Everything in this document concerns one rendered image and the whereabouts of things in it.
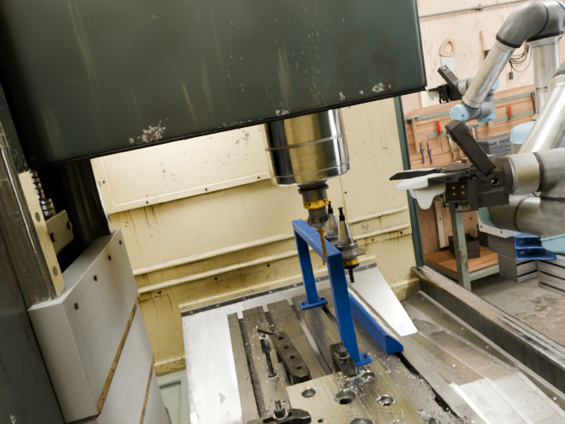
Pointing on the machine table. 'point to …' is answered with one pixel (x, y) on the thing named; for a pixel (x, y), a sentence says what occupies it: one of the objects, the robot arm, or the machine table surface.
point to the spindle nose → (306, 148)
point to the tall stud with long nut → (266, 353)
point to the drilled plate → (326, 408)
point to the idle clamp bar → (299, 374)
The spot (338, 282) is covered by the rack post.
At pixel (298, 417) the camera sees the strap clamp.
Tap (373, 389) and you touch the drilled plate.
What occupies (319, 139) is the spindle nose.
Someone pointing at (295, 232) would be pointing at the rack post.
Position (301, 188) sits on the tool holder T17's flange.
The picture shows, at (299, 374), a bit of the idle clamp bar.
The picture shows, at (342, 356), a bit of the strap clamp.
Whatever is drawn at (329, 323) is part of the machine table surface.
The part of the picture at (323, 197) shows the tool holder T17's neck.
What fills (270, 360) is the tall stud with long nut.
